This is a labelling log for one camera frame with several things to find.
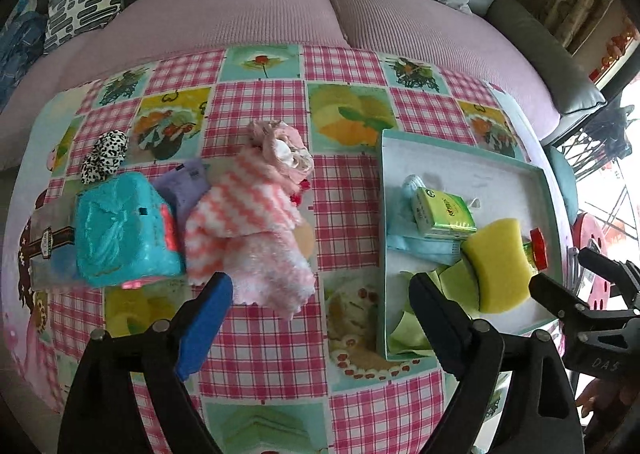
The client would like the light green cloth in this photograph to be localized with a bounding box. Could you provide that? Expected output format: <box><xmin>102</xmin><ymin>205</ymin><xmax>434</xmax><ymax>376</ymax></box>
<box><xmin>387</xmin><ymin>259</ymin><xmax>483</xmax><ymax>359</ymax></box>

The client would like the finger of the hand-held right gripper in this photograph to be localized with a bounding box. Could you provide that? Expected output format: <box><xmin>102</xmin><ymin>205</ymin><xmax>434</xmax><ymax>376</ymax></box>
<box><xmin>577</xmin><ymin>247</ymin><xmax>640</xmax><ymax>305</ymax></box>
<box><xmin>529</xmin><ymin>273</ymin><xmax>601</xmax><ymax>335</ymax></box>

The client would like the leopard print scrunchie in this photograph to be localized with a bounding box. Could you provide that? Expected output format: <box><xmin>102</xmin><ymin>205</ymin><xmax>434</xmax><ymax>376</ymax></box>
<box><xmin>80</xmin><ymin>130</ymin><xmax>129</xmax><ymax>185</ymax></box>

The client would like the blue face mask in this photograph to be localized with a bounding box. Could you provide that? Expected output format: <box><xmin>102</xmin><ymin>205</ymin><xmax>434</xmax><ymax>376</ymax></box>
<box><xmin>386</xmin><ymin>173</ymin><xmax>462</xmax><ymax>265</ymax></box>

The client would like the teal box with white inside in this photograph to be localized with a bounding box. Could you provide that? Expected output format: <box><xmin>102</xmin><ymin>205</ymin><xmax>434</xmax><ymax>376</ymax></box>
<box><xmin>375</xmin><ymin>128</ymin><xmax>572</xmax><ymax>361</ymax></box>

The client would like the black metal rack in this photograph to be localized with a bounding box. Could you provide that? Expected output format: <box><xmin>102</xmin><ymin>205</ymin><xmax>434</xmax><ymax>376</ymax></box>
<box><xmin>555</xmin><ymin>104</ymin><xmax>640</xmax><ymax>180</ymax></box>

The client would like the pink white striped towel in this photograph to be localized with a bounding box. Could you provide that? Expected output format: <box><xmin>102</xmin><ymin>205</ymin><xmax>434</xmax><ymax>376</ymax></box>
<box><xmin>184</xmin><ymin>153</ymin><xmax>317</xmax><ymax>321</ymax></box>

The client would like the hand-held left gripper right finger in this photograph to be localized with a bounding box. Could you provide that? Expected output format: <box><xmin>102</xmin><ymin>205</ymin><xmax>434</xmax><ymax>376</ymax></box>
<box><xmin>408</xmin><ymin>271</ymin><xmax>586</xmax><ymax>454</ymax></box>

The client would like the small red ornament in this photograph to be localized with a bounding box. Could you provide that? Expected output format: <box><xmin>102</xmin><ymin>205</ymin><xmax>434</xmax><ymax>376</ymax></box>
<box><xmin>289</xmin><ymin>181</ymin><xmax>312</xmax><ymax>207</ymax></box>

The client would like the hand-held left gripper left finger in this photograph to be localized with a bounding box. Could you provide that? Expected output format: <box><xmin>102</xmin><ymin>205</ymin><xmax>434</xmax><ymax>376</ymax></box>
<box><xmin>56</xmin><ymin>271</ymin><xmax>235</xmax><ymax>454</ymax></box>

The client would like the yellow sponge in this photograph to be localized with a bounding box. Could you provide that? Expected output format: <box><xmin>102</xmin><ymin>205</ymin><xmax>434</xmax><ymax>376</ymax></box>
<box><xmin>460</xmin><ymin>217</ymin><xmax>535</xmax><ymax>313</ymax></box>

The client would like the pink checkered printed tablecloth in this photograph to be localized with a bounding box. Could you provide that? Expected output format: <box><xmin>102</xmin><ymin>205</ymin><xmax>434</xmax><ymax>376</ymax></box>
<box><xmin>0</xmin><ymin>44</ymin><xmax>576</xmax><ymax>454</ymax></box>

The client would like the red stool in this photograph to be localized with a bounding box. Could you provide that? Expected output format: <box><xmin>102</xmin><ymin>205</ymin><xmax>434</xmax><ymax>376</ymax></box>
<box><xmin>570</xmin><ymin>213</ymin><xmax>628</xmax><ymax>312</ymax></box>

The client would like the pink fabric scrunchie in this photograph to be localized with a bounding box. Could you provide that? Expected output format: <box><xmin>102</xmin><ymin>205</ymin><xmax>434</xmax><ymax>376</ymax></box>
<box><xmin>247</xmin><ymin>119</ymin><xmax>316</xmax><ymax>191</ymax></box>

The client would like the red capped small bottle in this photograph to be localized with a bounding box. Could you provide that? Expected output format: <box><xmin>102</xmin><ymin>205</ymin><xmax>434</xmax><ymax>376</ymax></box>
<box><xmin>522</xmin><ymin>227</ymin><xmax>549</xmax><ymax>271</ymax></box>

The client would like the blue patterned cloth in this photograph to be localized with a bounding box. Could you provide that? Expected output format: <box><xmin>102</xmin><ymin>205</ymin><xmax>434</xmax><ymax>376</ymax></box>
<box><xmin>0</xmin><ymin>0</ymin><xmax>51</xmax><ymax>105</ymax></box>

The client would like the person's right hand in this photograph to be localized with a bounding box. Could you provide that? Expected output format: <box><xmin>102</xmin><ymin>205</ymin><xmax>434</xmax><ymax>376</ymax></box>
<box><xmin>575</xmin><ymin>376</ymin><xmax>640</xmax><ymax>420</ymax></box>

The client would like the green tissue packet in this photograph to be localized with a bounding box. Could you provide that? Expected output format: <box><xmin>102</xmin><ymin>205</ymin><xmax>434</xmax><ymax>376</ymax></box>
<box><xmin>411</xmin><ymin>187</ymin><xmax>478</xmax><ymax>240</ymax></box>

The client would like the teal tissue pack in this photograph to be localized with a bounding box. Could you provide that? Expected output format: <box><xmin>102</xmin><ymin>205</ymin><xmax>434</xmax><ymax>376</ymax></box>
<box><xmin>75</xmin><ymin>173</ymin><xmax>185</xmax><ymax>289</ymax></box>

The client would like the grey sofa with pink seat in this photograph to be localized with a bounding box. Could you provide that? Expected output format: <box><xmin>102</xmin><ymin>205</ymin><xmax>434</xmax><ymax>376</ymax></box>
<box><xmin>0</xmin><ymin>0</ymin><xmax>608</xmax><ymax>170</ymax></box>

